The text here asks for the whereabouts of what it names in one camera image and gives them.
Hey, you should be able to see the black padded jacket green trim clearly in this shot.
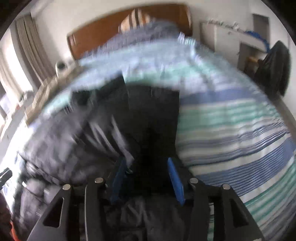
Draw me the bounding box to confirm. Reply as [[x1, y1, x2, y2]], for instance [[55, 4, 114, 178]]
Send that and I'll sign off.
[[11, 75, 211, 241]]

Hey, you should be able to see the blue green striped bedsheet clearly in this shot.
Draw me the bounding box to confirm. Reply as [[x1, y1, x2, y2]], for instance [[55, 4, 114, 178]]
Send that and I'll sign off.
[[32, 38, 295, 240]]

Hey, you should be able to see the beige fleece blanket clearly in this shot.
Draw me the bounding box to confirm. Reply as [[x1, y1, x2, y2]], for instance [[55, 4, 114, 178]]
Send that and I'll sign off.
[[25, 64, 83, 126]]

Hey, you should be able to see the white drawer desk at window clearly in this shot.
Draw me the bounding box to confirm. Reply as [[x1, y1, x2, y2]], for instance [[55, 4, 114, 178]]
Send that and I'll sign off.
[[1, 91, 35, 141]]

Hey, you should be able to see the small round white speaker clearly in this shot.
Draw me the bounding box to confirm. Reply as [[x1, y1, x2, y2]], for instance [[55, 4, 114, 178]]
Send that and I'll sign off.
[[55, 61, 68, 76]]

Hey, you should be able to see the beige curtain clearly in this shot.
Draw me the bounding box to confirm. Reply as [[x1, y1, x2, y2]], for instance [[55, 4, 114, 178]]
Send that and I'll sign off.
[[16, 14, 55, 88]]

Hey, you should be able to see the brown wooden headboard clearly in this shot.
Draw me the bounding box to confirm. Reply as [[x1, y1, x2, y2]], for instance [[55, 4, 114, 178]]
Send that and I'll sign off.
[[67, 3, 193, 60]]

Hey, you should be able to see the dark blue checked pillow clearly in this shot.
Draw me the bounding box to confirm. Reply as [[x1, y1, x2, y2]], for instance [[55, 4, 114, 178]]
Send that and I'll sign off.
[[82, 20, 181, 58]]

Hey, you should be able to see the white bedside cabinet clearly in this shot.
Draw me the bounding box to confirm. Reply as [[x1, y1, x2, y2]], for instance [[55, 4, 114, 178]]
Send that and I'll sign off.
[[200, 22, 267, 71]]

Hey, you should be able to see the striped orange white pillow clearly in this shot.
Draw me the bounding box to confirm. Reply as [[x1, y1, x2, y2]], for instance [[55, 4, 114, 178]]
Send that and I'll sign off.
[[118, 9, 156, 33]]

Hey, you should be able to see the blue cloth on cabinet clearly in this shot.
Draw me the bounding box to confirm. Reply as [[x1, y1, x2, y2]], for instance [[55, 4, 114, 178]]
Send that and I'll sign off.
[[245, 31, 270, 53]]

